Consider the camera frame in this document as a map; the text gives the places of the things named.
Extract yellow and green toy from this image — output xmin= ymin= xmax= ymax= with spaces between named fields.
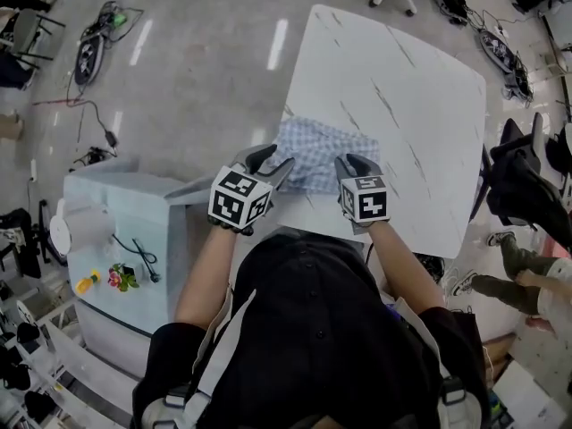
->
xmin=74 ymin=262 xmax=141 ymax=296

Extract grey shoulder strap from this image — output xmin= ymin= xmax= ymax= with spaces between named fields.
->
xmin=397 ymin=297 xmax=470 ymax=419
xmin=191 ymin=288 xmax=258 ymax=415

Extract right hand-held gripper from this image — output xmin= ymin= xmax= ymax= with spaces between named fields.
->
xmin=334 ymin=152 xmax=390 ymax=236

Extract white display shelf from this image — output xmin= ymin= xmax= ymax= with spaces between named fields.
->
xmin=0 ymin=283 xmax=135 ymax=429

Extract dark bead bracelet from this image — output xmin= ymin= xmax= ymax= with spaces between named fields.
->
xmin=207 ymin=216 xmax=255 ymax=238

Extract person's left forearm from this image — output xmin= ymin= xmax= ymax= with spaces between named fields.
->
xmin=173 ymin=228 xmax=239 ymax=331

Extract black power adapter cable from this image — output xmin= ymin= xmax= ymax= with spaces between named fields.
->
xmin=82 ymin=100 xmax=120 ymax=147

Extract white cable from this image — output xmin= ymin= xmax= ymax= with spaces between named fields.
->
xmin=442 ymin=264 xmax=467 ymax=286

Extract white covered cabinet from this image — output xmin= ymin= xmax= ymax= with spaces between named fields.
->
xmin=62 ymin=158 xmax=215 ymax=366

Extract black cable bundle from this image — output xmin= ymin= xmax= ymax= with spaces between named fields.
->
xmin=71 ymin=146 xmax=118 ymax=172

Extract white low cabinet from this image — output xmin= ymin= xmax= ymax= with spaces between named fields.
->
xmin=491 ymin=359 xmax=569 ymax=429

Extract black cable tangle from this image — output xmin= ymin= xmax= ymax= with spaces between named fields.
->
xmin=502 ymin=51 xmax=535 ymax=103
xmin=80 ymin=0 xmax=144 ymax=45

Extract black coiled cable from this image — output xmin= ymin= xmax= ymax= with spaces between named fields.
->
xmin=111 ymin=234 xmax=160 ymax=283

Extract person's black shirt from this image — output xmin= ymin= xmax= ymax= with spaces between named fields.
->
xmin=131 ymin=232 xmax=492 ymax=429

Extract wooden bench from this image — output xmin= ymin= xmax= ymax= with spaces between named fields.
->
xmin=482 ymin=332 xmax=520 ymax=375

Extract black cable pile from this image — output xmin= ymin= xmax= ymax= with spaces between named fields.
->
xmin=413 ymin=252 xmax=446 ymax=282

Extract person's right forearm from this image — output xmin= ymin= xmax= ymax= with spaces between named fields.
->
xmin=368 ymin=221 xmax=446 ymax=315

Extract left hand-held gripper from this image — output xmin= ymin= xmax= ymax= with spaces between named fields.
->
xmin=208 ymin=143 xmax=295 ymax=231

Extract black office chair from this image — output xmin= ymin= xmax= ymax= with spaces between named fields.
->
xmin=468 ymin=112 xmax=572 ymax=259

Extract blue checked shirt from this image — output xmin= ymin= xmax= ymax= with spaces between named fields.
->
xmin=272 ymin=114 xmax=382 ymax=195

